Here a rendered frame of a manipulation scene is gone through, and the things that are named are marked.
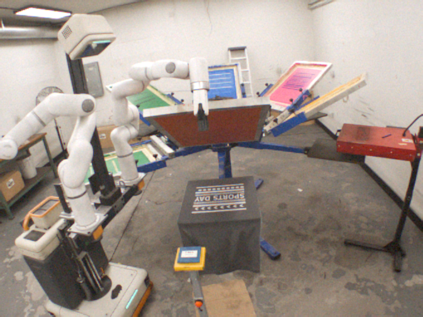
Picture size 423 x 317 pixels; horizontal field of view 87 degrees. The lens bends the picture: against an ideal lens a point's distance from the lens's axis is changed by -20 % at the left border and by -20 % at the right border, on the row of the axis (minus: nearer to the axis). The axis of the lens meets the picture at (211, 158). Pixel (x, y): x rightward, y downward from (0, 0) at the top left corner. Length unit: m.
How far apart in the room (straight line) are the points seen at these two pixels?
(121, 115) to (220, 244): 0.88
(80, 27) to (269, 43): 5.01
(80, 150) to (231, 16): 5.06
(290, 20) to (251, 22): 0.82
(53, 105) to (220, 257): 1.18
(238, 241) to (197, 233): 0.23
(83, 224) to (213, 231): 0.67
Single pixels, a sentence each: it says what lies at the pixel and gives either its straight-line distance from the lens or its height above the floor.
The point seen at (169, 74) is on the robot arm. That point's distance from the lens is 1.09.
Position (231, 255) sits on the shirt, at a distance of 1.60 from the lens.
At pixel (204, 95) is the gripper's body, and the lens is 1.05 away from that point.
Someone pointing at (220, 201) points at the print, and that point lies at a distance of 1.59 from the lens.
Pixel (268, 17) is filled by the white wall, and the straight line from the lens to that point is 5.89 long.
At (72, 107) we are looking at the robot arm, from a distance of 1.06.
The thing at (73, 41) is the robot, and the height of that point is 1.92.
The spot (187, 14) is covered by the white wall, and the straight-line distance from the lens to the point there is 5.87.
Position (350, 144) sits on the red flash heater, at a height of 1.08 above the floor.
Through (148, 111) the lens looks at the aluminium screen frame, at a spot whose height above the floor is 1.55.
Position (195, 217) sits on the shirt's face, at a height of 0.95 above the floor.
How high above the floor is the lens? 1.80
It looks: 23 degrees down
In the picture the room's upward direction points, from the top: 7 degrees counter-clockwise
